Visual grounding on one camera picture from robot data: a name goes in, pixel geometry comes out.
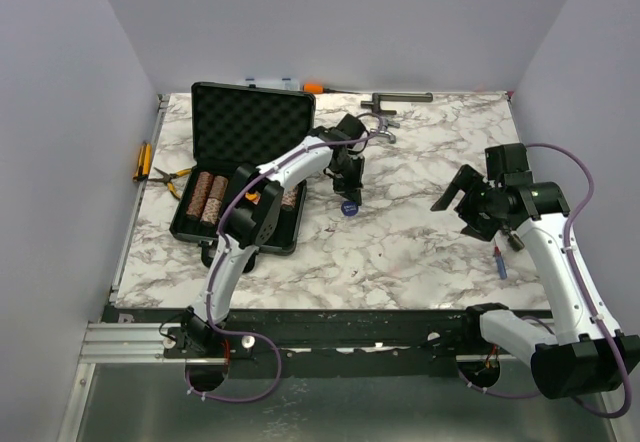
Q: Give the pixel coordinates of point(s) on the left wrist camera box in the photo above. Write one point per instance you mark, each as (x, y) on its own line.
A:
(352, 130)

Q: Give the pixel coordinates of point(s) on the silver metal clamp lever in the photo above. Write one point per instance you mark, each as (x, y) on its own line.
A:
(384, 129)

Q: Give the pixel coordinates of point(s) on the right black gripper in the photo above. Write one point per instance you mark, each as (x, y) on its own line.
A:
(477, 226)

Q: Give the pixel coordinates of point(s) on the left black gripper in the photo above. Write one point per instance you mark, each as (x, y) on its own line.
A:
(351, 187)

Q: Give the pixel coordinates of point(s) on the middle poker chip stack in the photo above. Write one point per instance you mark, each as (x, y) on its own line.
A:
(218, 188)

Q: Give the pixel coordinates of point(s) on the front poker chip stack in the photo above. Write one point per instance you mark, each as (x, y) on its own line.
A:
(210, 214)

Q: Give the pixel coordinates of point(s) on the yellow big blind button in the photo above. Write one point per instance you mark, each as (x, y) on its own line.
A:
(253, 197)

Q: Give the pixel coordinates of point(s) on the blue marker pen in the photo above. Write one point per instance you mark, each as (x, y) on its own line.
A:
(500, 264)

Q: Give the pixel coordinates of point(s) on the clear plastic organizer box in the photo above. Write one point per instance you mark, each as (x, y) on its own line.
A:
(285, 83)

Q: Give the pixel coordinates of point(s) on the black metal base rail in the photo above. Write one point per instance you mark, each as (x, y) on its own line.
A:
(324, 344)

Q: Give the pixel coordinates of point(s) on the yellow black utility knife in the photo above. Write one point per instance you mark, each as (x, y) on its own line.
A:
(143, 163)

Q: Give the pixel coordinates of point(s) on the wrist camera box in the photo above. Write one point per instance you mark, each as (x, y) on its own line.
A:
(352, 130)
(508, 164)

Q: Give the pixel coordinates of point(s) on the tall poker chip stack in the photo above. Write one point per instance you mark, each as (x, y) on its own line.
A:
(199, 195)

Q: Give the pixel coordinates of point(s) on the yellow handled pliers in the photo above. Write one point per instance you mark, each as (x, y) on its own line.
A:
(168, 178)

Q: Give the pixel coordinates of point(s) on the orange handled screwdriver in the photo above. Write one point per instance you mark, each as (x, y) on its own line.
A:
(318, 89)

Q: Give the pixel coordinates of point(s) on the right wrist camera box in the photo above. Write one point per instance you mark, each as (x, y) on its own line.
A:
(508, 164)

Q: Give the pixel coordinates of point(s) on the black foam-lined carrying case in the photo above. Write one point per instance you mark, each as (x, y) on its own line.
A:
(233, 125)

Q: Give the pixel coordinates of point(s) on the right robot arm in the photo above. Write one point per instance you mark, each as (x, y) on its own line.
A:
(587, 352)

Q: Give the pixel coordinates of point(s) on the grey metal t-handle bar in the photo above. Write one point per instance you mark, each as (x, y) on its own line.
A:
(378, 98)

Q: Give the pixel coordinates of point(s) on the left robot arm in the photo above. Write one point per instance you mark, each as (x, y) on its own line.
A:
(248, 217)

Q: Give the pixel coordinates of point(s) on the blue small blind button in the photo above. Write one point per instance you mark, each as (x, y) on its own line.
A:
(349, 208)

